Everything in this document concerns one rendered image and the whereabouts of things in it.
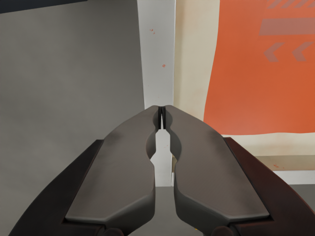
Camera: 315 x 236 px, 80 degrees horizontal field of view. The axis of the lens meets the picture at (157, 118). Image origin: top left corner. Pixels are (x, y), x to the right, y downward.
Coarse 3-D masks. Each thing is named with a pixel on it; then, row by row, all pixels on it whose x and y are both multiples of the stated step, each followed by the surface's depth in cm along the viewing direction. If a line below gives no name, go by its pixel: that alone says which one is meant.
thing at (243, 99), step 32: (224, 0) 21; (256, 0) 21; (224, 32) 23; (256, 32) 23; (224, 64) 25; (288, 64) 25; (224, 96) 28; (256, 96) 28; (288, 96) 28; (224, 128) 31; (256, 128) 31; (288, 128) 31
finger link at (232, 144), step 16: (240, 160) 8; (256, 160) 8; (256, 176) 7; (272, 176) 7; (256, 192) 6; (272, 192) 6; (288, 192) 6; (272, 208) 6; (288, 208) 6; (304, 208) 6; (240, 224) 6; (256, 224) 5; (272, 224) 5; (288, 224) 5; (304, 224) 5
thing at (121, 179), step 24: (144, 120) 10; (120, 144) 9; (144, 144) 9; (96, 168) 7; (120, 168) 7; (144, 168) 7; (96, 192) 7; (120, 192) 6; (144, 192) 6; (72, 216) 6; (96, 216) 6; (120, 216) 6; (144, 216) 7
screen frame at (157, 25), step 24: (144, 0) 18; (168, 0) 18; (144, 24) 19; (168, 24) 19; (144, 48) 21; (168, 48) 21; (144, 72) 22; (168, 72) 22; (144, 96) 24; (168, 96) 24; (168, 144) 28; (168, 168) 31; (288, 168) 32; (312, 168) 32
